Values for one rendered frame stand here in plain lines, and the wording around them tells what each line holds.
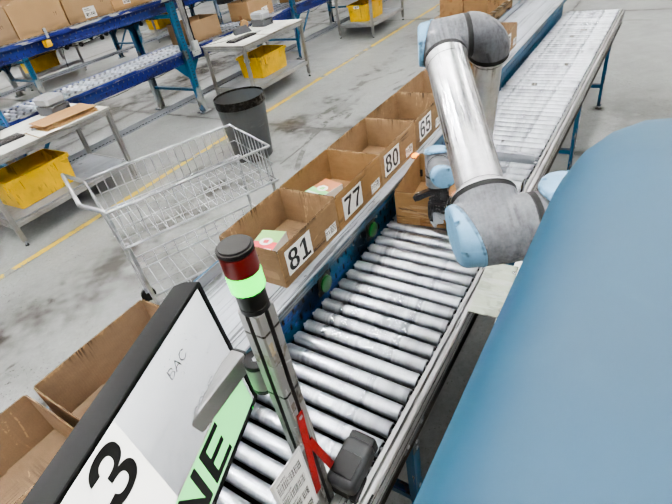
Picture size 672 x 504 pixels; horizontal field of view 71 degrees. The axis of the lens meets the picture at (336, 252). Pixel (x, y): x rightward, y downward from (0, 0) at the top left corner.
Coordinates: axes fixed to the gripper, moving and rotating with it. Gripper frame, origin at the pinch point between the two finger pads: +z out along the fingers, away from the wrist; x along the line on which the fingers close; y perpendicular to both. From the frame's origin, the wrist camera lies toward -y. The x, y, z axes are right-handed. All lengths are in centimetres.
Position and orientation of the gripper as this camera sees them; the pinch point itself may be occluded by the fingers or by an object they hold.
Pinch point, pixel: (433, 224)
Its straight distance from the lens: 213.2
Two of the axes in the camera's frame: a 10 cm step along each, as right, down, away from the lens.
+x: 5.2, -5.5, 6.6
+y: 8.4, 1.9, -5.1
